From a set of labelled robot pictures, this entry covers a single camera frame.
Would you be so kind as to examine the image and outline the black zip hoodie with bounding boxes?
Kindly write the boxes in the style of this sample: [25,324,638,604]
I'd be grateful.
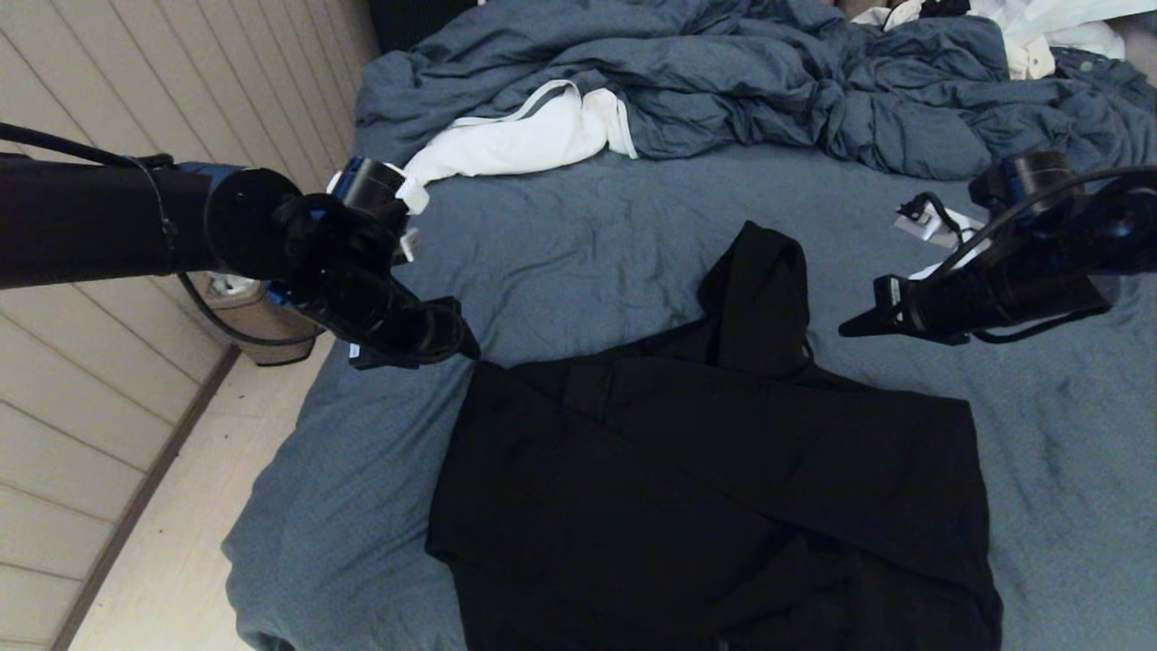
[425,222,1004,651]

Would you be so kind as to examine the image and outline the white crumpled clothes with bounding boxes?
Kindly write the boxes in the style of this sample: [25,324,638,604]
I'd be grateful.
[850,0,1157,82]

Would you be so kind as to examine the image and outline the brown trash bin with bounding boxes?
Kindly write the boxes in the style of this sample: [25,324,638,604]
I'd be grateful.
[206,271,323,368]

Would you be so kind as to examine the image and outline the blue bed sheet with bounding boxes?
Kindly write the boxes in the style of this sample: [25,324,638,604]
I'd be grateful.
[223,145,1157,651]

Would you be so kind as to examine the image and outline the white blanket with grey stripe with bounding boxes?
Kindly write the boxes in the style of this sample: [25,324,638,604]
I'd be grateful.
[402,80,638,188]

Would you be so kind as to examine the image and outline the blue denim shirt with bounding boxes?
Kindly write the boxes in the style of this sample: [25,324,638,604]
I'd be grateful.
[1049,50,1157,118]

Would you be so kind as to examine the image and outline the crumpled blue duvet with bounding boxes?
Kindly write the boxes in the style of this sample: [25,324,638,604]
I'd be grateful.
[353,0,1157,182]

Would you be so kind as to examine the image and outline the small black garment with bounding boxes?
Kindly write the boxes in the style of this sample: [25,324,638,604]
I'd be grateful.
[890,0,970,21]

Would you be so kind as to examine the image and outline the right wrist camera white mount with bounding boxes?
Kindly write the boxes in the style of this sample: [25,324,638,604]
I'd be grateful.
[893,192,988,279]

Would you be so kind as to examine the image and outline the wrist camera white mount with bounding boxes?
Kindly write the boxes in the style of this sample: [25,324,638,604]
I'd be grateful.
[327,158,431,265]
[893,192,988,279]

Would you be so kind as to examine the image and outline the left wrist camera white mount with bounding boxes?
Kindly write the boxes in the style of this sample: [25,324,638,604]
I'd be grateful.
[327,158,431,265]

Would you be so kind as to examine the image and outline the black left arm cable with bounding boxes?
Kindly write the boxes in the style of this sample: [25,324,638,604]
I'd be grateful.
[0,122,326,349]

